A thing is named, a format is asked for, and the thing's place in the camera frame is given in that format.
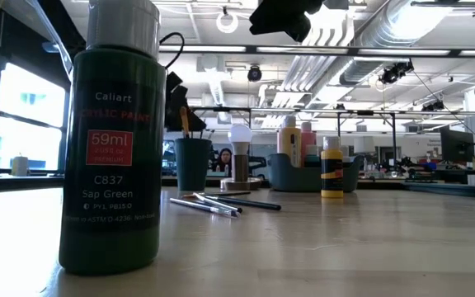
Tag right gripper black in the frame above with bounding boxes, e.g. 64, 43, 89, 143
248, 0, 326, 43

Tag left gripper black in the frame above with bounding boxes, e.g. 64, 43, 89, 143
165, 72, 208, 133

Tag large pink paint bottle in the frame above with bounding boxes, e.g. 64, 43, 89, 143
300, 121, 317, 158

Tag small green paint bottle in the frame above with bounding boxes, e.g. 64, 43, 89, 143
59, 0, 167, 276

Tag small yellow paint bottle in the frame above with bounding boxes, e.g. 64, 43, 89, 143
320, 136, 345, 200

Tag teal ribbed plastic cup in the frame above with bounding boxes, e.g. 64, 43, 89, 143
174, 138, 213, 192

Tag white bulb on metal base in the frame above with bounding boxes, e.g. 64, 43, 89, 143
219, 123, 262, 191

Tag person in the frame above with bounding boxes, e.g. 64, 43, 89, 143
214, 147, 235, 173

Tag teal plastic bin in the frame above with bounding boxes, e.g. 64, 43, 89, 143
266, 153, 364, 194

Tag white cylindrical object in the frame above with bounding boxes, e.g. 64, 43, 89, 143
352, 135, 376, 155

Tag pale cylindrical container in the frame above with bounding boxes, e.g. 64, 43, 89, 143
11, 155, 30, 177

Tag black computer monitor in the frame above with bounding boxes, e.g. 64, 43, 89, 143
440, 125, 475, 163

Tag background black metal frame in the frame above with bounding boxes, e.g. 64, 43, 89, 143
190, 105, 475, 158

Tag black overhead frame beam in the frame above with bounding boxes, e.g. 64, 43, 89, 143
158, 43, 475, 59

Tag round black ceiling camera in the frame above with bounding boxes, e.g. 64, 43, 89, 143
247, 64, 263, 83

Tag silver ventilation duct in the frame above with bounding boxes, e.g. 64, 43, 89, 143
338, 0, 432, 86

